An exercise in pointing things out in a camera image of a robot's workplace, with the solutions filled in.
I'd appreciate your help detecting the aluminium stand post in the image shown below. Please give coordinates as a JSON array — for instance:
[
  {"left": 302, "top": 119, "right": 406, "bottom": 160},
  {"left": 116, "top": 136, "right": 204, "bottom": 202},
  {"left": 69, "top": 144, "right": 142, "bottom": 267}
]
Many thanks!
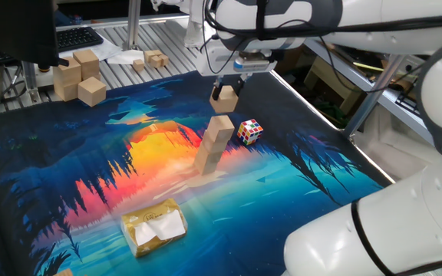
[{"left": 21, "top": 61, "right": 41, "bottom": 104}]

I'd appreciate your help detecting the black cable strap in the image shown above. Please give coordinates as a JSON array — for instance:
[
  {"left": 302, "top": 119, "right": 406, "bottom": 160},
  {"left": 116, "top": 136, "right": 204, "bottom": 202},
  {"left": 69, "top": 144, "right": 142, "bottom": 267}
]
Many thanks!
[
  {"left": 254, "top": 0, "right": 269, "bottom": 41},
  {"left": 350, "top": 199, "right": 397, "bottom": 276}
]

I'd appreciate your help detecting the white folded paper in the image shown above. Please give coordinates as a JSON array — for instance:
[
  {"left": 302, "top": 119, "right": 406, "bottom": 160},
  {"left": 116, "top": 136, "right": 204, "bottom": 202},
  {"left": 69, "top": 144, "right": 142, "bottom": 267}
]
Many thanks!
[{"left": 107, "top": 48, "right": 146, "bottom": 65}]

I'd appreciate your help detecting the Rubik's cube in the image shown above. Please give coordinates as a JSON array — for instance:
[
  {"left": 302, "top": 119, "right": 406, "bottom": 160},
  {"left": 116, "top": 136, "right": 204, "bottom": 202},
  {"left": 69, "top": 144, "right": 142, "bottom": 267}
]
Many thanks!
[{"left": 236, "top": 118, "right": 264, "bottom": 146}]

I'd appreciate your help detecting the brown cardboard carton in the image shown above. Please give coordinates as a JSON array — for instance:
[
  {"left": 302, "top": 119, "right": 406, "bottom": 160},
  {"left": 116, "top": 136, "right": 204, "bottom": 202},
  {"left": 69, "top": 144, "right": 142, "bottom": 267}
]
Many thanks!
[{"left": 274, "top": 45, "right": 314, "bottom": 76}]

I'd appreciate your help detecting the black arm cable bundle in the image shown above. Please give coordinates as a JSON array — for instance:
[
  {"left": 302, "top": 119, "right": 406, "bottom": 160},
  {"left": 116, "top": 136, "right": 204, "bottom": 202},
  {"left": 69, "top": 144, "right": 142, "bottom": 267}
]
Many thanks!
[{"left": 201, "top": 0, "right": 442, "bottom": 276}]

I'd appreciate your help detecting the large wooden cube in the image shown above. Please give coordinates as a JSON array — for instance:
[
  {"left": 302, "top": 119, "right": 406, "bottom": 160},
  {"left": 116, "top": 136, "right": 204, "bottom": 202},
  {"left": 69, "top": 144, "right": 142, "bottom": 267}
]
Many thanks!
[
  {"left": 53, "top": 82, "right": 80, "bottom": 103},
  {"left": 72, "top": 48, "right": 102, "bottom": 81},
  {"left": 52, "top": 56, "right": 83, "bottom": 87},
  {"left": 77, "top": 76, "right": 107, "bottom": 108}
]

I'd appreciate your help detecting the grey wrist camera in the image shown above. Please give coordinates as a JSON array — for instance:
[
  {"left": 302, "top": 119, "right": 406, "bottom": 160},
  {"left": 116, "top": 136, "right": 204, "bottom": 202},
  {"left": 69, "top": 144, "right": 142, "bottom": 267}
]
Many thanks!
[{"left": 232, "top": 52, "right": 279, "bottom": 74}]

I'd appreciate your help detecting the printed sunset landscape cloth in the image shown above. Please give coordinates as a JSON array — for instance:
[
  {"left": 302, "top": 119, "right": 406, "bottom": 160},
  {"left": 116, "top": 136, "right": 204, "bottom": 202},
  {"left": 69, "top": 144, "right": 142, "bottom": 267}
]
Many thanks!
[{"left": 0, "top": 68, "right": 394, "bottom": 276}]

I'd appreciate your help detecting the black keyboard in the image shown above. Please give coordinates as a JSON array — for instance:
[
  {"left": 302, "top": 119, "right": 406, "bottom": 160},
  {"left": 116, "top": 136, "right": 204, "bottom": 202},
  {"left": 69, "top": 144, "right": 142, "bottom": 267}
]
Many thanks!
[{"left": 55, "top": 25, "right": 105, "bottom": 54}]

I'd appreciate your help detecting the aluminium table leg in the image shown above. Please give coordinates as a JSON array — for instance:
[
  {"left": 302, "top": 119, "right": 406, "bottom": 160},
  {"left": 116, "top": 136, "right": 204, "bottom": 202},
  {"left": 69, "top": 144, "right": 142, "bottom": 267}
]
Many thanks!
[{"left": 342, "top": 54, "right": 406, "bottom": 138}]

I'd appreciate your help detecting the black monitor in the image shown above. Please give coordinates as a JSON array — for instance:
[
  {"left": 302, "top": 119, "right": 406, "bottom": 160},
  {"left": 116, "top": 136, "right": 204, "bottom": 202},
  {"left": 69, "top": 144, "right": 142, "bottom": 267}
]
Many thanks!
[{"left": 0, "top": 0, "right": 71, "bottom": 68}]

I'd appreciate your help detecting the aluminium frame post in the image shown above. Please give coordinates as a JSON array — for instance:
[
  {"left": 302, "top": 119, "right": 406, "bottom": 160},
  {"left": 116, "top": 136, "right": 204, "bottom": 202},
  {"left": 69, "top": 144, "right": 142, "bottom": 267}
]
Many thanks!
[{"left": 126, "top": 0, "right": 143, "bottom": 51}]

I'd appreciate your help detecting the aluminium table frame beam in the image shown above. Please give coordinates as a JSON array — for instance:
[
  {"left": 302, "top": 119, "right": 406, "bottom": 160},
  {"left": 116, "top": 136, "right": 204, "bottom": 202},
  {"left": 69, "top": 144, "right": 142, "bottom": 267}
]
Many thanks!
[{"left": 304, "top": 38, "right": 437, "bottom": 145}]

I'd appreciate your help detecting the gold tissue pack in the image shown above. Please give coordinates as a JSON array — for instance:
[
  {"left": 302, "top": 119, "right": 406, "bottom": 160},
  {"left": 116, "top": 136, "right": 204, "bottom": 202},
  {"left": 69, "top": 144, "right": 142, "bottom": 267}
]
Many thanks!
[{"left": 120, "top": 197, "right": 189, "bottom": 258}]

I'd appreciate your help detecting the aluminium frame rail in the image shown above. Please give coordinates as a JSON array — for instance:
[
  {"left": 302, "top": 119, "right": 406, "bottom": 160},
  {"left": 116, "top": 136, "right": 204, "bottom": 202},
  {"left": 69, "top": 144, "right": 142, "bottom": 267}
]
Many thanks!
[{"left": 54, "top": 13, "right": 190, "bottom": 32}]

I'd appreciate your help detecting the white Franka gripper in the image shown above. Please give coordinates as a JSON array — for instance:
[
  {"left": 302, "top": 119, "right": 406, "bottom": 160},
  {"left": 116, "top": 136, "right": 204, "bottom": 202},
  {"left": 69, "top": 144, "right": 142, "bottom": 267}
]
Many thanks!
[{"left": 194, "top": 37, "right": 279, "bottom": 101}]

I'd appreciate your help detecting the white paper sheet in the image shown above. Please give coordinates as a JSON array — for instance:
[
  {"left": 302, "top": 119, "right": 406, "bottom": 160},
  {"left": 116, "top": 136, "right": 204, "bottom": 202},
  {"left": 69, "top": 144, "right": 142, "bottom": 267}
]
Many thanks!
[{"left": 58, "top": 32, "right": 123, "bottom": 63}]

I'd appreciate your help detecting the small wooden cube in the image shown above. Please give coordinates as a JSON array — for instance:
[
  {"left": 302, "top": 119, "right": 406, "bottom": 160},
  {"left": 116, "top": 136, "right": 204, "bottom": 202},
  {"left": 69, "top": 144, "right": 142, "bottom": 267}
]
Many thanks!
[
  {"left": 193, "top": 155, "right": 219, "bottom": 176},
  {"left": 201, "top": 132, "right": 230, "bottom": 154},
  {"left": 206, "top": 114, "right": 236, "bottom": 143},
  {"left": 209, "top": 85, "right": 240, "bottom": 114},
  {"left": 196, "top": 144, "right": 224, "bottom": 165}
]

